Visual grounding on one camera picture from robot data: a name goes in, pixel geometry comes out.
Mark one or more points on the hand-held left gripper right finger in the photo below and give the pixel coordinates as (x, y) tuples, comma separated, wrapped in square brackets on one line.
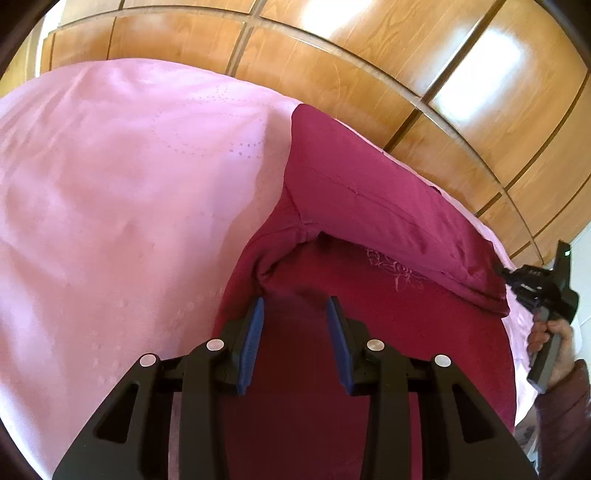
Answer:
[(341, 346)]

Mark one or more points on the person's right hand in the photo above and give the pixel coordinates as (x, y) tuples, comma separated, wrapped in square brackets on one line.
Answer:
[(567, 344)]

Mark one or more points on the person's right forearm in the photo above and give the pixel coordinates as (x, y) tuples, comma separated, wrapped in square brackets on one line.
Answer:
[(568, 415)]

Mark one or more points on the pink bedspread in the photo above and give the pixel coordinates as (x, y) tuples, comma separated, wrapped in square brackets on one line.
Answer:
[(115, 184)]

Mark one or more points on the dark red garment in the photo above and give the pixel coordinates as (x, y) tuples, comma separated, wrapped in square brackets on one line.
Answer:
[(369, 207)]

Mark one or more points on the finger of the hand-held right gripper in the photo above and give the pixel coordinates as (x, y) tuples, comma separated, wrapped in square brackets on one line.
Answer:
[(521, 282)]

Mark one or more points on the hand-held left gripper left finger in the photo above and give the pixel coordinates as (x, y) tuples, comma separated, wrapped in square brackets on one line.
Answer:
[(249, 346)]

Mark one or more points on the wooden wardrobe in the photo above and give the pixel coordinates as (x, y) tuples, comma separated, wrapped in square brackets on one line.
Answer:
[(369, 69)]

